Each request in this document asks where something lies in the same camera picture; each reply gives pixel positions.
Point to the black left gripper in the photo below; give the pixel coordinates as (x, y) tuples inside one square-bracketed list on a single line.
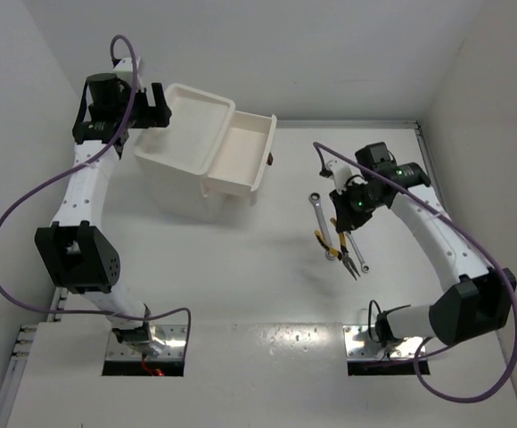
[(152, 117)]

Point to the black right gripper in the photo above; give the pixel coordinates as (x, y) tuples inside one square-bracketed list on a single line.
[(346, 219)]

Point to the silver ratchet wrench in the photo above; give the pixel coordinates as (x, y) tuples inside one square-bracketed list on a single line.
[(315, 200)]

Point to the green yellow long-nose pliers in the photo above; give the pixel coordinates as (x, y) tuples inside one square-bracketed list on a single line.
[(341, 254)]

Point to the white top drawer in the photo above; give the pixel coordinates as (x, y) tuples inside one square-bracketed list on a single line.
[(240, 151)]

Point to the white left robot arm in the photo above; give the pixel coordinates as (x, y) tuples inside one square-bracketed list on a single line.
[(76, 254)]

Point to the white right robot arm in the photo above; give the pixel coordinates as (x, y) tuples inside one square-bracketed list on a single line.
[(475, 297)]

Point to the white drawer cabinet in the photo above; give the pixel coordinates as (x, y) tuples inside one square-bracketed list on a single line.
[(188, 165)]

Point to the silver combination wrench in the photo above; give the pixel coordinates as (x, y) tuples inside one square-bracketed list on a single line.
[(364, 266)]

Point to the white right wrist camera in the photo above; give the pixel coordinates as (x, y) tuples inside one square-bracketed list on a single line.
[(339, 172)]

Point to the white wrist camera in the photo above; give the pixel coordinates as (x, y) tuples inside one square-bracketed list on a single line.
[(123, 68), (339, 172)]

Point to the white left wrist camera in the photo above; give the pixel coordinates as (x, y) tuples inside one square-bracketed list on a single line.
[(123, 68)]

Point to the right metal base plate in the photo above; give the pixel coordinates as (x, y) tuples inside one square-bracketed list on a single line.
[(361, 346)]

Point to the metal base plate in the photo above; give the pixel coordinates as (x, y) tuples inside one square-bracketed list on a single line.
[(361, 346), (169, 341)]

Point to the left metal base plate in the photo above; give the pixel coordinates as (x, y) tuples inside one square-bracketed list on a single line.
[(169, 341)]

